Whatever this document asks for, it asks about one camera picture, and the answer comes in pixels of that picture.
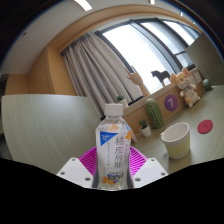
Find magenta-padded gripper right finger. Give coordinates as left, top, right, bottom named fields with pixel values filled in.
left=128, top=146, right=169, bottom=189

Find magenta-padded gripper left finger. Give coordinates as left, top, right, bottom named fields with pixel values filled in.
left=56, top=146, right=99, bottom=189

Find clear plastic drink bottle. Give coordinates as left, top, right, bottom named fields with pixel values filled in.
left=95, top=103, right=133, bottom=191

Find pink toy horse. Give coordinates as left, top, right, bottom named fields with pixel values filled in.
left=130, top=130, right=138, bottom=143

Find pale yellow white cup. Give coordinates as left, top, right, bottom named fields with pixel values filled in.
left=159, top=122, right=191, bottom=160

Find grey desk partition panel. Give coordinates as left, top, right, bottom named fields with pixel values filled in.
left=185, top=31, right=224, bottom=86
left=0, top=93, right=108, bottom=174

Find tall green cactus ornament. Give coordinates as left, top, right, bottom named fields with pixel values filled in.
left=144, top=97, right=165, bottom=130

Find flat round red coaster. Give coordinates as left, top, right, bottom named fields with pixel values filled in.
left=196, top=119, right=214, bottom=135

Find purple round number sign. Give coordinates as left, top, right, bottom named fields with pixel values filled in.
left=163, top=93, right=178, bottom=112

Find beige plush mouse toy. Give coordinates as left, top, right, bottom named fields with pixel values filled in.
left=170, top=67, right=202, bottom=109

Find black horse figurine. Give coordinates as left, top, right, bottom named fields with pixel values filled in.
left=150, top=69, right=172, bottom=85

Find grey pleated curtain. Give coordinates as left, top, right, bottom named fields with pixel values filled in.
left=60, top=31, right=144, bottom=118

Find round green cactus ornament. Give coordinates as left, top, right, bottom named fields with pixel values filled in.
left=202, top=78, right=213, bottom=92

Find dark-framed window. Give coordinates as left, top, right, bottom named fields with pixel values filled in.
left=94, top=18, right=203, bottom=96

